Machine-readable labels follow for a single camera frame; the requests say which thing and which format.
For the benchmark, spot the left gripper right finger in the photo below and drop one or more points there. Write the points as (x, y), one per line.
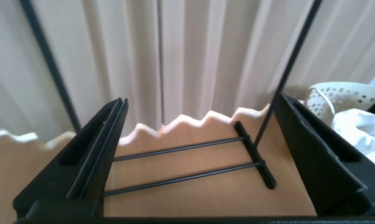
(324, 186)

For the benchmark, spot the white laundry basket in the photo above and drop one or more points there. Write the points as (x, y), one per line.
(346, 93)

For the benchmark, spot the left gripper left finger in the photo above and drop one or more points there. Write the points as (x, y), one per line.
(44, 193)

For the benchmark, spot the black clothes rack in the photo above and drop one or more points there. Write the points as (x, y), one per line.
(254, 157)

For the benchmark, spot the white garment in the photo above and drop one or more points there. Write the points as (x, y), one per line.
(358, 127)

